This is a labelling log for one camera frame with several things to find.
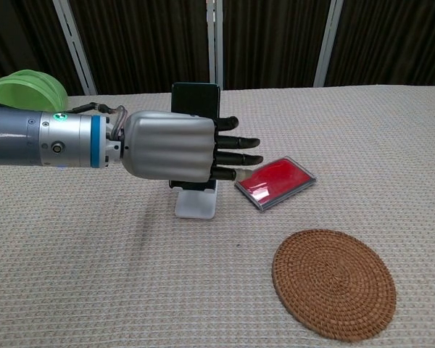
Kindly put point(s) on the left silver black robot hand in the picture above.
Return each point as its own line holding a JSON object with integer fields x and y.
{"x": 166, "y": 145}

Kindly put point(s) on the black smartphone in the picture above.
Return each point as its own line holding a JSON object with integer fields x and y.
{"x": 195, "y": 99}

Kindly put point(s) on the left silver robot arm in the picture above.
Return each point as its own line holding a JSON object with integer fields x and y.
{"x": 40, "y": 139}

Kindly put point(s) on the white phone stand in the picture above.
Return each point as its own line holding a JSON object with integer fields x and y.
{"x": 195, "y": 203}

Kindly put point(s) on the red silver card case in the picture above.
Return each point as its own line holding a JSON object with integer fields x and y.
{"x": 277, "y": 183}

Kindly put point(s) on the black pleated screen curtain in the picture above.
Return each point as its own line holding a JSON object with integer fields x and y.
{"x": 145, "y": 40}

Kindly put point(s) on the beige woven tablecloth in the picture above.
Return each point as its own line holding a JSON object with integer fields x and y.
{"x": 130, "y": 272}

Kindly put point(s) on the green plastic bucket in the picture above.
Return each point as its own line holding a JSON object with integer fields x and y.
{"x": 25, "y": 90}

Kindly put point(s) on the round woven rattan coaster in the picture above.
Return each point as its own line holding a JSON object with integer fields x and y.
{"x": 333, "y": 284}

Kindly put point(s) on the grey metal screen frame post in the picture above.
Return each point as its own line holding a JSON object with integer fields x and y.
{"x": 74, "y": 43}
{"x": 214, "y": 40}
{"x": 329, "y": 40}

